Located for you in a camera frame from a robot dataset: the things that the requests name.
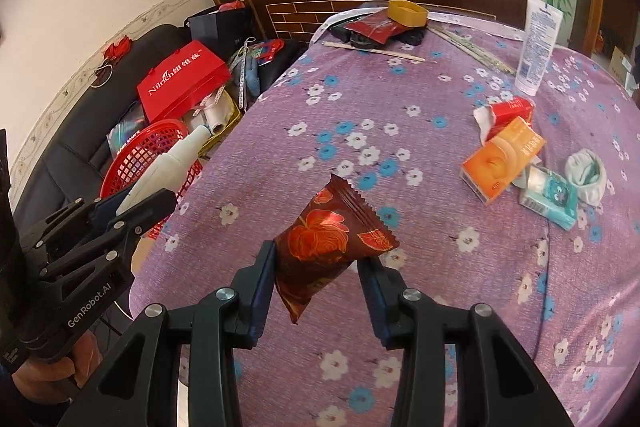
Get orange cardboard box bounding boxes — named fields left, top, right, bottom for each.
left=460, top=116, right=546, bottom=206

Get red gift bag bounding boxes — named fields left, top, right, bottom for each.
left=136, top=41, right=232, bottom=124

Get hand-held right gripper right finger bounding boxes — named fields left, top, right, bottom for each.
left=356, top=257, right=576, bottom=427

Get white sock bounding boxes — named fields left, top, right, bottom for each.
left=565, top=148, right=608, bottom=206

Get bundle of thin sticks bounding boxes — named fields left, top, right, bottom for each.
left=427, top=24, right=518, bottom=75

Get person's left forearm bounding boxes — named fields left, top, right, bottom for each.
left=0, top=364, right=66, bottom=427

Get yellow tape roll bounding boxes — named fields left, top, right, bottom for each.
left=387, top=0, right=430, bottom=28

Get measuring tape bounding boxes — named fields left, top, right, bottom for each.
left=227, top=39, right=256, bottom=108

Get red ornament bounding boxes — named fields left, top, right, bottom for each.
left=100, top=36, right=132, bottom=60

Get teal tissue packet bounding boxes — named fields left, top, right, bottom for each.
left=517, top=164, right=581, bottom=231

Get white lotion tube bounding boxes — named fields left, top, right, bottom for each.
left=515, top=0, right=565, bottom=96

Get black sofa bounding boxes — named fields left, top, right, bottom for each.
left=10, top=4, right=311, bottom=323

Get white plastic bottle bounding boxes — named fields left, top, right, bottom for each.
left=115, top=124, right=211, bottom=218

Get red mesh basket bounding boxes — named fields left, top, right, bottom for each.
left=99, top=119, right=205, bottom=240

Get colourful printed bag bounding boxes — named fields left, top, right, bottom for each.
left=247, top=39, right=286, bottom=65

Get purple floral blanket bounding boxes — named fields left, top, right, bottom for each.
left=127, top=7, right=640, bottom=427

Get person's left hand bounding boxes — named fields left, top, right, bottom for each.
left=12, top=332, right=103, bottom=403

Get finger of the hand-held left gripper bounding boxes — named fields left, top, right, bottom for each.
left=22, top=187, right=136, bottom=253
left=42, top=189, right=179, bottom=284

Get yellow basket with rolls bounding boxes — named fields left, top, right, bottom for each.
left=182, top=89, right=242, bottom=158

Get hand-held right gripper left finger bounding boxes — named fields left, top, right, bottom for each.
left=57, top=241, right=278, bottom=427

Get dark navy gift bag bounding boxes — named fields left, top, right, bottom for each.
left=186, top=7, right=253, bottom=58

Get dark red snack packet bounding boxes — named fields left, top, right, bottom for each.
left=272, top=173, right=401, bottom=325

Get red foil packet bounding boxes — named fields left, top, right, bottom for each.
left=344, top=9, right=408, bottom=44

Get blue printed packet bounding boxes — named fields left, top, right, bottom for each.
left=106, top=104, right=147, bottom=155

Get black object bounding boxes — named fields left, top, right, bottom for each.
left=342, top=22, right=428, bottom=48

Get wrapped wooden chopsticks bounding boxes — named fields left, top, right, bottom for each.
left=321, top=40, right=426, bottom=62

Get torn red white box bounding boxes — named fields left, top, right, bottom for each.
left=472, top=96, right=535, bottom=142

